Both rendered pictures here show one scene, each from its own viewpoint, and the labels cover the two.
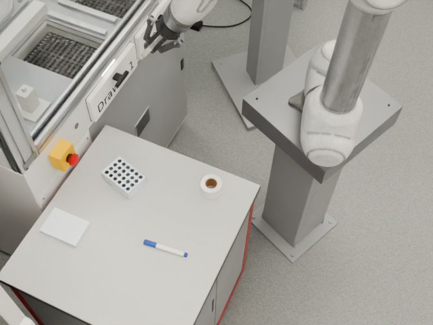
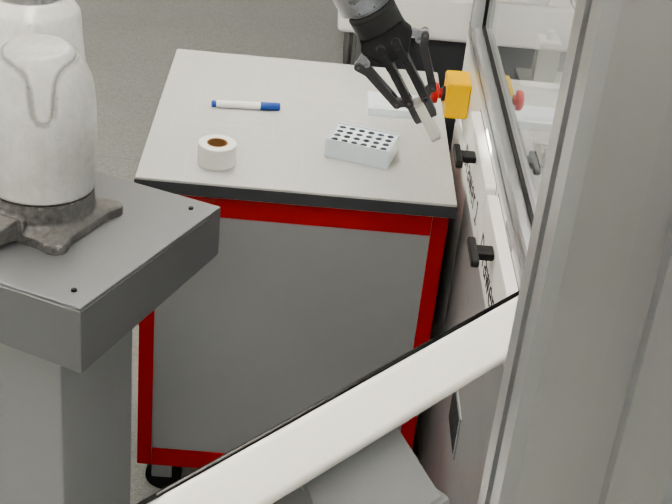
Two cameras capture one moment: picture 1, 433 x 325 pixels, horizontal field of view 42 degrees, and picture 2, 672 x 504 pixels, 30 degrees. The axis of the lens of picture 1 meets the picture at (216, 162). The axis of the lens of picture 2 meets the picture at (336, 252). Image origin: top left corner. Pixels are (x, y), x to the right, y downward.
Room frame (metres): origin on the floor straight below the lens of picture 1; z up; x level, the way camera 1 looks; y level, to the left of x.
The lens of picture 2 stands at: (2.89, -0.66, 1.81)
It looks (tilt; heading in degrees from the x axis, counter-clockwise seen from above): 30 degrees down; 155
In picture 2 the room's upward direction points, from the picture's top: 6 degrees clockwise
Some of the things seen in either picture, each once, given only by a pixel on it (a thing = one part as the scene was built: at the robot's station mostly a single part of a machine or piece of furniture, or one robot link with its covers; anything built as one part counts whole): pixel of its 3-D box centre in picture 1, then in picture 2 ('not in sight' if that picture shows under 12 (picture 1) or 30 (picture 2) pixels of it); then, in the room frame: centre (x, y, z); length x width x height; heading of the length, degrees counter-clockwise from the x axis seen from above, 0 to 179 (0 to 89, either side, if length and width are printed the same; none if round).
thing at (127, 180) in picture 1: (124, 177); (361, 145); (0.95, 0.30, 0.78); 0.12 x 0.08 x 0.04; 52
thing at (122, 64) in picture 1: (113, 81); (477, 174); (1.27, 0.36, 0.87); 0.29 x 0.02 x 0.11; 157
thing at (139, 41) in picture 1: (156, 23); (496, 272); (1.56, 0.24, 0.87); 0.29 x 0.02 x 0.11; 157
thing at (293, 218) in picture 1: (303, 178); (50, 460); (1.22, -0.36, 0.38); 0.30 x 0.30 x 0.76; 43
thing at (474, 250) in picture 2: not in sight; (481, 252); (1.55, 0.21, 0.91); 0.07 x 0.04 x 0.01; 157
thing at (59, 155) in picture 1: (63, 155); (454, 94); (0.96, 0.47, 0.88); 0.07 x 0.05 x 0.07; 157
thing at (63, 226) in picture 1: (65, 227); (398, 105); (0.77, 0.46, 0.77); 0.13 x 0.09 x 0.02; 68
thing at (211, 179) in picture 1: (211, 186); (216, 152); (0.92, 0.01, 0.78); 0.07 x 0.07 x 0.04
